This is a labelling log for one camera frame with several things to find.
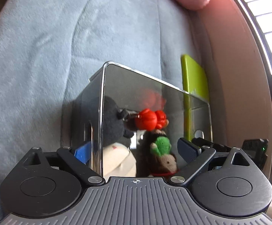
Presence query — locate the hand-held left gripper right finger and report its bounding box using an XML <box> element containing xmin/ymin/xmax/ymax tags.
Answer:
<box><xmin>167</xmin><ymin>137</ymin><xmax>260</xmax><ymax>187</ymax></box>

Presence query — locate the green plastic box lid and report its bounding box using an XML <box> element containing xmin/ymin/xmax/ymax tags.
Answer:
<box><xmin>181</xmin><ymin>54</ymin><xmax>209</xmax><ymax>146</ymax></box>

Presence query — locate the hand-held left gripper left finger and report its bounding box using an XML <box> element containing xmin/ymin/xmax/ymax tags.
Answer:
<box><xmin>23</xmin><ymin>142</ymin><xmax>106</xmax><ymax>187</ymax></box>

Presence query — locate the light blue blanket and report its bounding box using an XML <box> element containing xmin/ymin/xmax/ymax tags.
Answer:
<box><xmin>0</xmin><ymin>0</ymin><xmax>205</xmax><ymax>217</ymax></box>

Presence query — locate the grey transparent storage box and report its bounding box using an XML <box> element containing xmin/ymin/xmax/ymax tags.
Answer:
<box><xmin>60</xmin><ymin>61</ymin><xmax>213</xmax><ymax>178</ymax></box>

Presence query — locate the red toy figure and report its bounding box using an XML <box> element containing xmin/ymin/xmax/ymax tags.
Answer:
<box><xmin>134</xmin><ymin>108</ymin><xmax>169</xmax><ymax>131</ymax></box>

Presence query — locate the white round ball toy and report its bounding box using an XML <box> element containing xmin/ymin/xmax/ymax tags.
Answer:
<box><xmin>103</xmin><ymin>142</ymin><xmax>137</xmax><ymax>178</ymax></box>

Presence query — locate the green brown crocheted doll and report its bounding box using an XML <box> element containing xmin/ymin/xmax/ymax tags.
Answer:
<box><xmin>145</xmin><ymin>130</ymin><xmax>180</xmax><ymax>178</ymax></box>

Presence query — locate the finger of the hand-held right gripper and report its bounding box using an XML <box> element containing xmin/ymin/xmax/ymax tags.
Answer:
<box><xmin>192</xmin><ymin>137</ymin><xmax>233</xmax><ymax>155</ymax></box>

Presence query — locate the grey plush mouse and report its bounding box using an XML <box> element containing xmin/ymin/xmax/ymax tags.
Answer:
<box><xmin>100</xmin><ymin>97</ymin><xmax>134</xmax><ymax>146</ymax></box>

